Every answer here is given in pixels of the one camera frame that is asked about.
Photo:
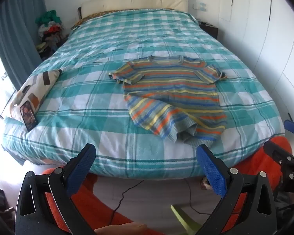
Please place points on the bed with teal plaid cover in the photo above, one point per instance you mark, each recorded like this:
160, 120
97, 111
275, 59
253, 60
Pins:
88, 98

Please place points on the pile of clothes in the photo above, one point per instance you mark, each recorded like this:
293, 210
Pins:
51, 29

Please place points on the patterned pillow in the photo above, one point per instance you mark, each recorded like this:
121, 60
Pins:
36, 85

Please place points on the green plastic object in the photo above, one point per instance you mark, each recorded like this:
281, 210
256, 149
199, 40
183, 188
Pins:
183, 217

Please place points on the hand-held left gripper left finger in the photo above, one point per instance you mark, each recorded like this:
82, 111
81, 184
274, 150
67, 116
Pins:
82, 166

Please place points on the black smartphone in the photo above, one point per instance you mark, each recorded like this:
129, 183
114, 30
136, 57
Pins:
28, 115

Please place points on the dark nightstand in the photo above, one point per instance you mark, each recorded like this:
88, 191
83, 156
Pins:
209, 29

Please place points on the wall socket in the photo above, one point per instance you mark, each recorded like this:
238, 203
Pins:
201, 6

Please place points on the striped knit sweater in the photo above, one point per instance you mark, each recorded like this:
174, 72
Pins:
171, 88

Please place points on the blue curtain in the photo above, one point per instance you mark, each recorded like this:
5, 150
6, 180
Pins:
17, 29

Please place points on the white wardrobe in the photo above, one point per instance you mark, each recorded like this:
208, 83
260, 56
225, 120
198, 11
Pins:
259, 29

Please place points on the cream padded headboard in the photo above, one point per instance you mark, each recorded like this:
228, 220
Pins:
137, 1

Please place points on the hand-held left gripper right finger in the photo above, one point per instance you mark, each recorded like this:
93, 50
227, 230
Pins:
210, 169

